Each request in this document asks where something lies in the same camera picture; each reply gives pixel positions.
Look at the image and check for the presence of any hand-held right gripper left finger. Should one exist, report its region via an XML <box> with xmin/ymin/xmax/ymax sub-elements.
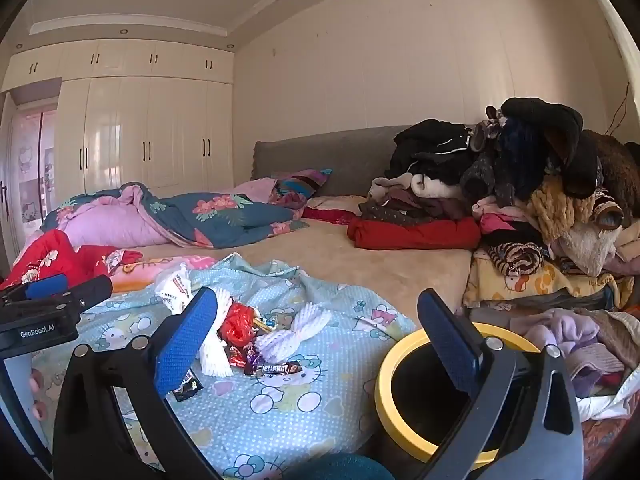
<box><xmin>52</xmin><ymin>286</ymin><xmax>220</xmax><ymax>480</ymax></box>

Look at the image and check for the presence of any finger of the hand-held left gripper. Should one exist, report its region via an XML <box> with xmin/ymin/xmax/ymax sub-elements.
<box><xmin>0</xmin><ymin>275</ymin><xmax>114</xmax><ymax>313</ymax></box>
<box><xmin>0</xmin><ymin>274</ymin><xmax>69</xmax><ymax>306</ymax></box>

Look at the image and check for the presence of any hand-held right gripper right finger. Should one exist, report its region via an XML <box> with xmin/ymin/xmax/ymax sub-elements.
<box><xmin>417</xmin><ymin>287</ymin><xmax>584</xmax><ymax>480</ymax></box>

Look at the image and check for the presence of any white foam fruit net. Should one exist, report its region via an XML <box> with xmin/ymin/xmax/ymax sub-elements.
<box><xmin>197</xmin><ymin>285</ymin><xmax>236</xmax><ymax>378</ymax></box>
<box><xmin>255</xmin><ymin>307</ymin><xmax>333</xmax><ymax>361</ymax></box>

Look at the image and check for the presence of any black snack packet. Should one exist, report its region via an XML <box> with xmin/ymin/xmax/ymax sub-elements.
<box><xmin>172</xmin><ymin>367</ymin><xmax>205</xmax><ymax>403</ymax></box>

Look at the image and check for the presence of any white red printed plastic wrapper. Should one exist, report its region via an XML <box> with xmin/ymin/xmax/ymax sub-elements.
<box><xmin>152</xmin><ymin>262</ymin><xmax>193</xmax><ymax>318</ymax></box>

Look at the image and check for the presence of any red plastic bag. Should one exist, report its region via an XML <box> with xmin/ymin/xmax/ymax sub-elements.
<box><xmin>218</xmin><ymin>302</ymin><xmax>261</xmax><ymax>348</ymax></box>

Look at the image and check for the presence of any yellow rimmed black trash bin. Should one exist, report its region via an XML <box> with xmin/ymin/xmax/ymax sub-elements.
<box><xmin>375</xmin><ymin>321</ymin><xmax>543</xmax><ymax>466</ymax></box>

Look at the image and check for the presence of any purple candy wrapper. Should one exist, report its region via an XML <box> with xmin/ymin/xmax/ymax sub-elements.
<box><xmin>242</xmin><ymin>345</ymin><xmax>266</xmax><ymax>376</ymax></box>

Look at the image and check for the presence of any yellow candy wrapper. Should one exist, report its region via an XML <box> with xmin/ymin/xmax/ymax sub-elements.
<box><xmin>250</xmin><ymin>310</ymin><xmax>281</xmax><ymax>336</ymax></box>

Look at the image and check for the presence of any dark snack bar wrapper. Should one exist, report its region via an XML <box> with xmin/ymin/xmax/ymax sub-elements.
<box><xmin>256</xmin><ymin>360</ymin><xmax>304</xmax><ymax>378</ymax></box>

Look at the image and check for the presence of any person's left hand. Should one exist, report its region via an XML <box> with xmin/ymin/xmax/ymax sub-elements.
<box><xmin>27</xmin><ymin>367</ymin><xmax>51</xmax><ymax>421</ymax></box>

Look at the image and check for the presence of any red floral blanket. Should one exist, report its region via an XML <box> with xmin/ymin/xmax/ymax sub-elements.
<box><xmin>0</xmin><ymin>230</ymin><xmax>143</xmax><ymax>291</ymax></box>

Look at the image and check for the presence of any pink cartoon blanket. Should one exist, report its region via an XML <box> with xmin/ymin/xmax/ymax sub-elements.
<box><xmin>107</xmin><ymin>252</ymin><xmax>218</xmax><ymax>293</ymax></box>

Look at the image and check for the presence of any yellow cartoon blanket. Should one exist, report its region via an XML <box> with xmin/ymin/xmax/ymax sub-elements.
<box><xmin>462</xmin><ymin>250</ymin><xmax>636</xmax><ymax>311</ymax></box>

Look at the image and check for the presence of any red folded cloth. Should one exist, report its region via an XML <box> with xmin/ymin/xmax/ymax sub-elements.
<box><xmin>347</xmin><ymin>215</ymin><xmax>482</xmax><ymax>251</ymax></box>

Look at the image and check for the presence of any door with cartoon stickers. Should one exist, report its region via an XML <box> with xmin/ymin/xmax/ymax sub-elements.
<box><xmin>0</xmin><ymin>92</ymin><xmax>58</xmax><ymax>256</ymax></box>

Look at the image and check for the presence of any lavender fleece garment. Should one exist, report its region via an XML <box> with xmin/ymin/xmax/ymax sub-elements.
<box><xmin>522</xmin><ymin>307</ymin><xmax>601</xmax><ymax>356</ymax></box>

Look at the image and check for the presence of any beige bed sheet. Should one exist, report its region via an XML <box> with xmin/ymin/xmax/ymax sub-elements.
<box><xmin>112</xmin><ymin>195</ymin><xmax>473</xmax><ymax>311</ymax></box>

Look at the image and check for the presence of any teal floral quilt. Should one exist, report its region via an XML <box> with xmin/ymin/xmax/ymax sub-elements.
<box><xmin>42</xmin><ymin>182</ymin><xmax>311</xmax><ymax>251</ymax></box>

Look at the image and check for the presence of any light blue cartoon cat blanket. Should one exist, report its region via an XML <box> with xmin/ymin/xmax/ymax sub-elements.
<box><xmin>30</xmin><ymin>252</ymin><xmax>418</xmax><ymax>480</ymax></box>

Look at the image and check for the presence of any person's teal trouser leg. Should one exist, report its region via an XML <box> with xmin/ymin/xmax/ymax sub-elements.
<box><xmin>285</xmin><ymin>452</ymin><xmax>396</xmax><ymax>480</ymax></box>

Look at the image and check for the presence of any pink pillow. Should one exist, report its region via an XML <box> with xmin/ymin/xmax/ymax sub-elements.
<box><xmin>232</xmin><ymin>177</ymin><xmax>281</xmax><ymax>201</ymax></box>

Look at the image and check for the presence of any dark red patterned cloth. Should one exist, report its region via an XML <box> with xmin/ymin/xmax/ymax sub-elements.
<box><xmin>301</xmin><ymin>205</ymin><xmax>361</xmax><ymax>228</ymax></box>

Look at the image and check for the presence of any white wardrobe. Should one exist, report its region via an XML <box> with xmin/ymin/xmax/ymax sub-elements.
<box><xmin>0</xmin><ymin>37</ymin><xmax>236</xmax><ymax>198</ymax></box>

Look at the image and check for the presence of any white cloth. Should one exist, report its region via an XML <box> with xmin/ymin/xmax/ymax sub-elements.
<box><xmin>575</xmin><ymin>370</ymin><xmax>640</xmax><ymax>421</ymax></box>

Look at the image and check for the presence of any pile of folded clothes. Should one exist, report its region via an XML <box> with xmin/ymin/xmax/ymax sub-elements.
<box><xmin>360</xmin><ymin>97</ymin><xmax>640</xmax><ymax>281</ymax></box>

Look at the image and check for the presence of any striped pillow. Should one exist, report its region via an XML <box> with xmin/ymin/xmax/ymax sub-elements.
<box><xmin>270</xmin><ymin>169</ymin><xmax>333</xmax><ymax>206</ymax></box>

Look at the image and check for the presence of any grey bed headboard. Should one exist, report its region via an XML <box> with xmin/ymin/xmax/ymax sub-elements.
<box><xmin>251</xmin><ymin>125</ymin><xmax>426</xmax><ymax>196</ymax></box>

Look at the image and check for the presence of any thin wall cable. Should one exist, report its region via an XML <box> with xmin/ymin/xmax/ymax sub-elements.
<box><xmin>607</xmin><ymin>82</ymin><xmax>632</xmax><ymax>136</ymax></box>

